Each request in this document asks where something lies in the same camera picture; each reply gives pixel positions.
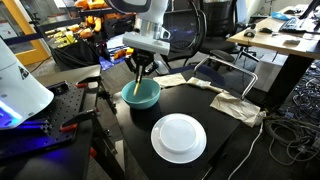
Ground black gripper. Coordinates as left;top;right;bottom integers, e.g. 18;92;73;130
125;49;159;84

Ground yellow pencil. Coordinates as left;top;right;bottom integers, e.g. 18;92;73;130
133;80;140;95

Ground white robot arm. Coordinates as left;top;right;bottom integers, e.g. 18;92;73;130
105;0;171;83

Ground teal bowl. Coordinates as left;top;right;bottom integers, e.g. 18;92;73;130
121;78;161;110

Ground beige cloth near pencil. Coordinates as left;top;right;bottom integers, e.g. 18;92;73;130
210;92;266;127

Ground beige cloth near chair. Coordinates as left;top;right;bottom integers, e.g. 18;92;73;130
154;73;186;88

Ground white paint brush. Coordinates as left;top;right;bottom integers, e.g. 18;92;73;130
187;77;226;93

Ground orange yellow robot equipment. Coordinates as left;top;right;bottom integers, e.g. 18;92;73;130
46;0;135;62

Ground white plate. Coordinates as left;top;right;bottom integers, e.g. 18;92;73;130
151;113;207;164

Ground black mesh office chair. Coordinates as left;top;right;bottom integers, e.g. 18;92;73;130
150;0;236;76

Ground black perforated breadboard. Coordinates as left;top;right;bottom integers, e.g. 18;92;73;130
0;88;84;160

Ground black computer mouse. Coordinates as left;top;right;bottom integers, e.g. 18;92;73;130
244;29;256;38

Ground black keyboard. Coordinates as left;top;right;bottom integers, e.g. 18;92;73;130
279;18;306;33

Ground wooden desk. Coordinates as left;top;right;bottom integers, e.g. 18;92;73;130
228;17;320;110

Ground black clamp orange handle upper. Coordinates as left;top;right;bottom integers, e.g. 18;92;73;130
75;76;101;88

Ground black clamp orange handle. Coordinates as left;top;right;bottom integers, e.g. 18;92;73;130
60;108;98;132
75;76;101;88

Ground black clamp orange handle lower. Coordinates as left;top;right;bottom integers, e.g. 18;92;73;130
60;108;98;132

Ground metal cart handle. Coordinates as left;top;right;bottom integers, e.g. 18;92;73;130
193;55;258;100

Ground white power cable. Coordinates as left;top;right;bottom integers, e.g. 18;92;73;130
227;114;268;180

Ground tangled cable pile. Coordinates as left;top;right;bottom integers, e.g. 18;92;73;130
265;61;320;167

